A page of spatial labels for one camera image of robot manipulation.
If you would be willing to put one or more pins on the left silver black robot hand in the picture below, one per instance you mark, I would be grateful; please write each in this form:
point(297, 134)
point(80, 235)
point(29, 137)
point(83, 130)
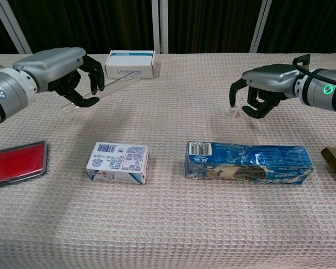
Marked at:
point(56, 63)

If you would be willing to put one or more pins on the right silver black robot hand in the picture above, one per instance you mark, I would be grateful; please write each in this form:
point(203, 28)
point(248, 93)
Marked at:
point(271, 77)

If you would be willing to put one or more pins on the small white cap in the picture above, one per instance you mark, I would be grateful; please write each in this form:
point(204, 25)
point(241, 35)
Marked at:
point(232, 113)

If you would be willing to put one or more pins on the clear plastic tube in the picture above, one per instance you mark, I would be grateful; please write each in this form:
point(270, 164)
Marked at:
point(120, 84)

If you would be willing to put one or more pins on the white box with blue stripe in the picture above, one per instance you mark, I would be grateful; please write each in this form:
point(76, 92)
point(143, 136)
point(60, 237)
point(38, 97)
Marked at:
point(128, 60)

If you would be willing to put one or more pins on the long blue snack package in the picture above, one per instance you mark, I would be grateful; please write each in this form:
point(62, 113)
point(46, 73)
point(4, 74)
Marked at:
point(249, 162)

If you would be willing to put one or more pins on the red tray with grey rim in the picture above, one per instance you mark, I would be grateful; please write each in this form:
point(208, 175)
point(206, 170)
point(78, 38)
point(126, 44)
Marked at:
point(15, 165)

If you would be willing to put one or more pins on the small white blue carton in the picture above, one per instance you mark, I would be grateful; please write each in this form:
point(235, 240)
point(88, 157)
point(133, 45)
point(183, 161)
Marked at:
point(117, 164)

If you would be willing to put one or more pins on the beige woven tablecloth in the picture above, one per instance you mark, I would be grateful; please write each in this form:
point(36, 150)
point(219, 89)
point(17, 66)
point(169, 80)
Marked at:
point(168, 218)

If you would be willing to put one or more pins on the white divider frame post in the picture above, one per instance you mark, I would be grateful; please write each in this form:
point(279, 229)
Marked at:
point(155, 25)
point(12, 25)
point(260, 25)
point(164, 25)

